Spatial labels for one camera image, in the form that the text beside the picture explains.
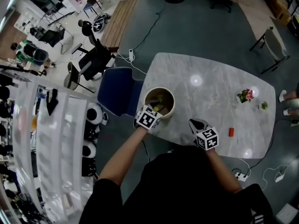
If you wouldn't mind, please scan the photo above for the black mesh side chair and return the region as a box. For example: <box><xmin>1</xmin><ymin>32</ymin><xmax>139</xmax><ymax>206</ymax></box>
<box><xmin>63</xmin><ymin>62</ymin><xmax>95</xmax><ymax>93</ymax></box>

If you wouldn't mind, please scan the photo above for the wooden slat platform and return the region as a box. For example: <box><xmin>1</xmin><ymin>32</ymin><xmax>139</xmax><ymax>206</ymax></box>
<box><xmin>100</xmin><ymin>0</ymin><xmax>140</xmax><ymax>52</ymax></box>

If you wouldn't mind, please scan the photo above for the person's right forearm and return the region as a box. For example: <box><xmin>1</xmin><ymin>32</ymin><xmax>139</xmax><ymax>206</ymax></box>
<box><xmin>205</xmin><ymin>148</ymin><xmax>242</xmax><ymax>193</ymax></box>

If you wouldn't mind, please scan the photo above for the white round-window backpack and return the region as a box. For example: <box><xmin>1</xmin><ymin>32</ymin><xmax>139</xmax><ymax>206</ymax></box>
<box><xmin>86</xmin><ymin>102</ymin><xmax>108</xmax><ymax>126</ymax></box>
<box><xmin>82</xmin><ymin>141</ymin><xmax>97</xmax><ymax>159</ymax></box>

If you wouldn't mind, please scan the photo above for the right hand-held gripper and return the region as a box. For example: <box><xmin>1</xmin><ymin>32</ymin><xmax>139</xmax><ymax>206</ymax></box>
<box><xmin>188</xmin><ymin>118</ymin><xmax>220</xmax><ymax>151</ymax></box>

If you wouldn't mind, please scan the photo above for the blue upholstered chair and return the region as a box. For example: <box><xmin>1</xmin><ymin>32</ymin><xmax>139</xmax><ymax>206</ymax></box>
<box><xmin>97</xmin><ymin>67</ymin><xmax>145</xmax><ymax>118</ymax></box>

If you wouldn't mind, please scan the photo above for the beige patterned round bucket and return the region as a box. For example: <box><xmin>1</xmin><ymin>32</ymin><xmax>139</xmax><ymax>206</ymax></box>
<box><xmin>142</xmin><ymin>86</ymin><xmax>175</xmax><ymax>120</ymax></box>

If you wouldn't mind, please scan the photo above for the pink flower potted plant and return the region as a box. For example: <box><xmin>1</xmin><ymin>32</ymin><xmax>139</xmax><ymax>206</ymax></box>
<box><xmin>236</xmin><ymin>89</ymin><xmax>255</xmax><ymax>104</ymax></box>

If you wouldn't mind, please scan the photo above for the black office chair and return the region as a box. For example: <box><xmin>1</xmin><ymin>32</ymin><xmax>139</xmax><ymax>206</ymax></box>
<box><xmin>71</xmin><ymin>20</ymin><xmax>113</xmax><ymax>81</ymax></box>

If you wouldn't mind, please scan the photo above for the person's black clothing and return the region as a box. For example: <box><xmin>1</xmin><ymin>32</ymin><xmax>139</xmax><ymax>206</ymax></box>
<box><xmin>79</xmin><ymin>146</ymin><xmax>274</xmax><ymax>224</ymax></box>

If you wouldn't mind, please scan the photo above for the person's left forearm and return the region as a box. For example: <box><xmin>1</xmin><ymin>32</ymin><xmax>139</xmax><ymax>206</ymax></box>
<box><xmin>98</xmin><ymin>126</ymin><xmax>147</xmax><ymax>186</ymax></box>

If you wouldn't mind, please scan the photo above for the white curved shelf unit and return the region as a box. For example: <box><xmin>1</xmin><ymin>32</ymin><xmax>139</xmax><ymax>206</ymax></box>
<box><xmin>11</xmin><ymin>78</ymin><xmax>94</xmax><ymax>221</ymax></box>

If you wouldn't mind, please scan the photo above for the grey chair with black legs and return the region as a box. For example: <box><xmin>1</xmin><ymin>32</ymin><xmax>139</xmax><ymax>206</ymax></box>
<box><xmin>249</xmin><ymin>27</ymin><xmax>292</xmax><ymax>74</ymax></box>

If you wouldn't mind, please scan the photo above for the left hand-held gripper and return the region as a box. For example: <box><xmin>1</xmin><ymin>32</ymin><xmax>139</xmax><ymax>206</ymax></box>
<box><xmin>134</xmin><ymin>100</ymin><xmax>169</xmax><ymax>131</ymax></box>

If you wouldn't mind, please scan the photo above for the brown cardboard box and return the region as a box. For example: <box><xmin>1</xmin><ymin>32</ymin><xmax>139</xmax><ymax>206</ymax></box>
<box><xmin>268</xmin><ymin>0</ymin><xmax>292</xmax><ymax>25</ymax></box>

